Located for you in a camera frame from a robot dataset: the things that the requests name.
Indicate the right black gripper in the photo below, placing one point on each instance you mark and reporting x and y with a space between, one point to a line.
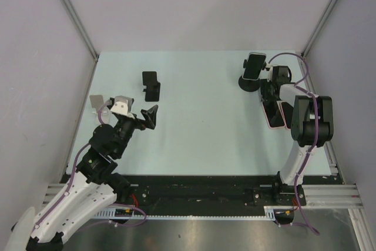
264 83

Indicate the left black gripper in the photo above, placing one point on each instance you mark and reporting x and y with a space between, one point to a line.
150 118

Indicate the pink phone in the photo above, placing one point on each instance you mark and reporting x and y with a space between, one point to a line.
287 113
273 115

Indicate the black phone stand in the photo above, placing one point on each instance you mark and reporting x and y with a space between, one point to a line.
152 86

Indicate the white silver phone stand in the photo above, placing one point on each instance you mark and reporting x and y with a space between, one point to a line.
96 102

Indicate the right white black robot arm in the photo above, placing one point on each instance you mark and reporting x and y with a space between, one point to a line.
308 116

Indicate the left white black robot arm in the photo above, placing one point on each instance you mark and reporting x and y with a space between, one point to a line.
93 184

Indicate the black round-base phone mount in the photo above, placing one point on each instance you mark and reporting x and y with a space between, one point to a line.
249 86

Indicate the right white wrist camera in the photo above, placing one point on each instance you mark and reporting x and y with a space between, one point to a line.
267 66

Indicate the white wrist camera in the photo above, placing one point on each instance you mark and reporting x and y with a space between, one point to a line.
122 105
267 66

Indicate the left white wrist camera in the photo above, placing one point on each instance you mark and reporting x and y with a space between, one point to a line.
122 105

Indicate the white phone in car mount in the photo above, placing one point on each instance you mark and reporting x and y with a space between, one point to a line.
253 65

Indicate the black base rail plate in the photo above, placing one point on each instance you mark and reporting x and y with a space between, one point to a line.
211 196

